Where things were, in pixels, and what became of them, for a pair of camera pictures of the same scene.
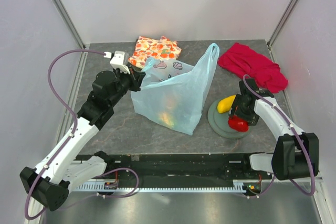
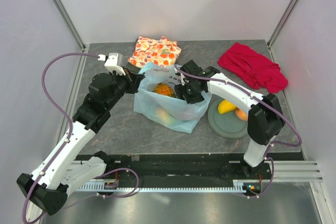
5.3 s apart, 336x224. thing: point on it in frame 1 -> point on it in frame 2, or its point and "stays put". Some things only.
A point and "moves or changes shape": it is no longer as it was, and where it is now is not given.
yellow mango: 224,104 stays put
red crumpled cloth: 245,61 stays put
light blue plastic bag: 175,102 moves or changes shape
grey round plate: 219,122 stays put
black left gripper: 135,77 stays put
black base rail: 167,168 stays put
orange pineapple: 170,103 -> 163,88
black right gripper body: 251,116 -> 191,95
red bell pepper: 238,123 -> 188,114
